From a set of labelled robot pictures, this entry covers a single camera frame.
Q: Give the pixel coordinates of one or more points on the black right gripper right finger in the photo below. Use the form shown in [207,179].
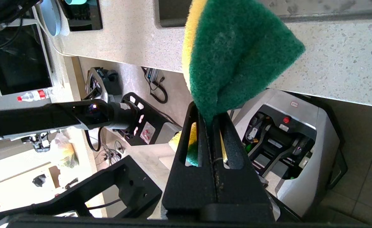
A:
[242,190]

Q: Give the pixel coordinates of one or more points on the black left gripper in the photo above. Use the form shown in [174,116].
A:
[5,9]

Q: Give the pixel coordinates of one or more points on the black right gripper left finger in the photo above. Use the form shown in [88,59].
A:
[189,190]

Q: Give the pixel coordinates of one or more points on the teal bowl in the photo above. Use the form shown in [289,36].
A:
[75,2]

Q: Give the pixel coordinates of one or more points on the green and yellow sponge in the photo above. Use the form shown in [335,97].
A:
[236,47]

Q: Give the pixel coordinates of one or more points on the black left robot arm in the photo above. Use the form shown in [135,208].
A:
[30,118]

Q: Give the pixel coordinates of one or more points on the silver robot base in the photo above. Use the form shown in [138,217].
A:
[309,190]

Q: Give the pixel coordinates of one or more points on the pale blue oval disc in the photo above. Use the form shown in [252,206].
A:
[51,17]

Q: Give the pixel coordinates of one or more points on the silver framed black appliance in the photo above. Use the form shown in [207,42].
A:
[18,60]

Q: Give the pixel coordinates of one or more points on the clear bottle red label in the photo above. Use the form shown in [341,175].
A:
[34,95]

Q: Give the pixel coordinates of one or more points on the silver power adapter box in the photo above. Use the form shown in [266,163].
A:
[155,74]

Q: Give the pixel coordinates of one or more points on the black box device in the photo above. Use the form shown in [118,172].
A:
[108,82]

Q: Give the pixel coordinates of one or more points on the translucent plastic bag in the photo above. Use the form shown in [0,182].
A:
[64,152]

